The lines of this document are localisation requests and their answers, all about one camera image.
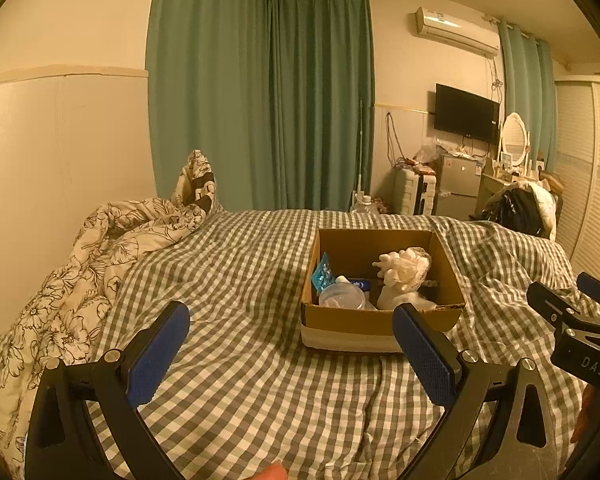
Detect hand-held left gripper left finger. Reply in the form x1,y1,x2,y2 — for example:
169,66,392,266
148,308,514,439
25,301,191,480

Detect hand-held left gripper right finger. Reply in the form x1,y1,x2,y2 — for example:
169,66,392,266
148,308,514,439
391,302,559,480

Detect cardboard box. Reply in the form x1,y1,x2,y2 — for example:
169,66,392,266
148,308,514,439
300,228,467,354

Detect white plastic bag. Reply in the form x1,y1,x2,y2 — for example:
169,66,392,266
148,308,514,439
396,246,434,292

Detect clear cotton swab container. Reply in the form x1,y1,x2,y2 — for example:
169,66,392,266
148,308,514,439
318,282,367,311

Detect blue foil sachet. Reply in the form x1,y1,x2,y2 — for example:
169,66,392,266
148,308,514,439
312,252,334,291

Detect person's right hand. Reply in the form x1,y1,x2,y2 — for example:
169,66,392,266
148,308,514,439
572,385,599,445

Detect person's left hand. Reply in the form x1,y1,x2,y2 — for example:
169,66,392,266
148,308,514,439
256,462,288,480

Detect white garment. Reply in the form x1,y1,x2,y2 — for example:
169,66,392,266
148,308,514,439
526,182,559,239

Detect black bag on chair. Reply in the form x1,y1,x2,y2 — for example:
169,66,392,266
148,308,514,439
481,187,544,237

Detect floral quilt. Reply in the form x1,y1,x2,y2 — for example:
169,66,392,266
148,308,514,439
0,149,224,467

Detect grey checked bed sheet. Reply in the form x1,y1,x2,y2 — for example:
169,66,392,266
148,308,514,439
0,207,600,480

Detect white louvred wardrobe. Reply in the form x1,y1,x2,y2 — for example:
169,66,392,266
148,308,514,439
552,76,600,282

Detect dressing table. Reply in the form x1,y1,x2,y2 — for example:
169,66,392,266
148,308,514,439
477,172,517,212

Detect small grey fridge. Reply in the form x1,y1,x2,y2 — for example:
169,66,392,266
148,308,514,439
434,154,489,221

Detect white ribbed suitcase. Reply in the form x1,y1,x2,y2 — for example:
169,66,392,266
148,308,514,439
393,167,439,217

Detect white oval vanity mirror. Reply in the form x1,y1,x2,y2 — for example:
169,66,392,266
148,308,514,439
499,112,531,169

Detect clear plastic bag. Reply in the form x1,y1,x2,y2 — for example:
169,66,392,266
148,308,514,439
413,139,442,166

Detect narrow green curtain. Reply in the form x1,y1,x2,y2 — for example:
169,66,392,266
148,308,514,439
497,20,556,172

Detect wide green curtain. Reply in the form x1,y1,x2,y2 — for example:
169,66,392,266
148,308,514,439
267,0,376,212
146,0,277,212

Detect white air conditioner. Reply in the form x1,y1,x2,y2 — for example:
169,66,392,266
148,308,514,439
414,6,501,57

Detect black wall television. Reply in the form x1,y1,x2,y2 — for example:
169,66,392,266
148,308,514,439
434,83,501,144

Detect white mop handle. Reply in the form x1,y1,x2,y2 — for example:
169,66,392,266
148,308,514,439
357,100,369,202

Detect hanging wall cables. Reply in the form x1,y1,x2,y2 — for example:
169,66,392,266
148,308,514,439
385,111,400,165

